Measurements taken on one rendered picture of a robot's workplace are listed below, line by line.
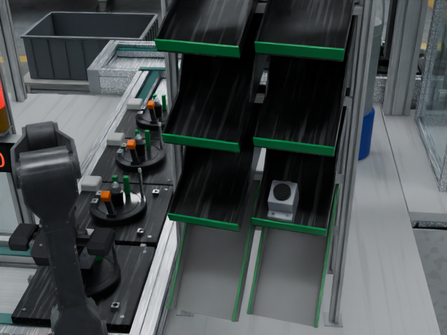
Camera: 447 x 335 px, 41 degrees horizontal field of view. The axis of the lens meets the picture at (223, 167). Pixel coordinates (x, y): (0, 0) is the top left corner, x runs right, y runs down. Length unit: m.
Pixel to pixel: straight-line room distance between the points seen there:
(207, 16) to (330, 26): 0.19
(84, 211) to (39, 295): 0.30
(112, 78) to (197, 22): 1.44
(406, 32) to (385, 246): 0.83
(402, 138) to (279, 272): 1.03
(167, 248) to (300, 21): 0.66
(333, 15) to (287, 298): 0.53
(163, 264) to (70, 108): 1.11
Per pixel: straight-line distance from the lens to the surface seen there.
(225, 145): 0.96
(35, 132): 0.86
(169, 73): 1.06
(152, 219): 1.46
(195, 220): 1.06
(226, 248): 1.18
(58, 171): 0.78
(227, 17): 0.96
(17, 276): 1.46
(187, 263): 1.20
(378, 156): 1.97
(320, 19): 0.96
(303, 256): 1.18
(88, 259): 1.24
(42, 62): 3.23
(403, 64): 2.17
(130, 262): 1.35
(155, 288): 1.30
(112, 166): 1.69
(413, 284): 1.50
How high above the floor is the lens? 1.83
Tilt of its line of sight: 31 degrees down
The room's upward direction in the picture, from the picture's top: 1 degrees counter-clockwise
